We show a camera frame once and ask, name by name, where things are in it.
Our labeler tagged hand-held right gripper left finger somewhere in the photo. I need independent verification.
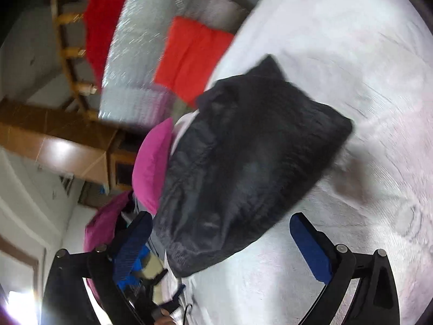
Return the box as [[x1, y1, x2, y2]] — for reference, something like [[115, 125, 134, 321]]
[[41, 210, 154, 325]]

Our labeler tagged red cloth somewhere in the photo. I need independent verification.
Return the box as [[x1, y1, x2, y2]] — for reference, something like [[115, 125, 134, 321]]
[[84, 0, 135, 89]]

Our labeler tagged purple garment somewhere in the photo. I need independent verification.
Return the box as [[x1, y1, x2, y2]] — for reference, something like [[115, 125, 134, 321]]
[[83, 191, 135, 308]]

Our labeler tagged orange-red cushion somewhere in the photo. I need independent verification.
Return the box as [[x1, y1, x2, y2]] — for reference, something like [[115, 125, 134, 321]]
[[153, 16, 236, 109]]

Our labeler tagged person's left hand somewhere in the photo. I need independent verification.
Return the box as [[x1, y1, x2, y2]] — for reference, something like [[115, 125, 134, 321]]
[[154, 306, 176, 325]]

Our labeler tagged white garment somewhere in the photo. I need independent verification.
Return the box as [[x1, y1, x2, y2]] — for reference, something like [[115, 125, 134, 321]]
[[171, 110, 201, 156]]

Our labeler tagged wooden cabinet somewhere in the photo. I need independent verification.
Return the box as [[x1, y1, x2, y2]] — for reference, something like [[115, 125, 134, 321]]
[[0, 100, 140, 194]]

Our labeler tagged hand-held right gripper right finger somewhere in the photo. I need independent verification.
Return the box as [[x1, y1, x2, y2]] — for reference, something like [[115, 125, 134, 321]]
[[289, 212, 401, 325]]

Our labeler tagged white embossed bedspread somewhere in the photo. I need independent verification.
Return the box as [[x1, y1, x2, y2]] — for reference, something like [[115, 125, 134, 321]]
[[167, 0, 433, 325]]

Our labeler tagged wooden chair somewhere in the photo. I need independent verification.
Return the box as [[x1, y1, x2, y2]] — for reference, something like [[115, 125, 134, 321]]
[[51, 0, 103, 120]]

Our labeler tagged blue garment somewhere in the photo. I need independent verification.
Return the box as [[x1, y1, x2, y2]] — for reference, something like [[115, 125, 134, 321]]
[[117, 246, 151, 288]]

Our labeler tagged magenta cloth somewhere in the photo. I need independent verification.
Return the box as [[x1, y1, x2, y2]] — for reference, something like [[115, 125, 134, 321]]
[[132, 118, 175, 216]]

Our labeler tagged black puffer jacket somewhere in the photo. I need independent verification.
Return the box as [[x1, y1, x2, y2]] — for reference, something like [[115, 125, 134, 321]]
[[152, 54, 354, 278]]

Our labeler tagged silver quilted blanket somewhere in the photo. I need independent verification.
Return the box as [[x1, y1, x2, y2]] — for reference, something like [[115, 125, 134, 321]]
[[98, 0, 251, 126]]

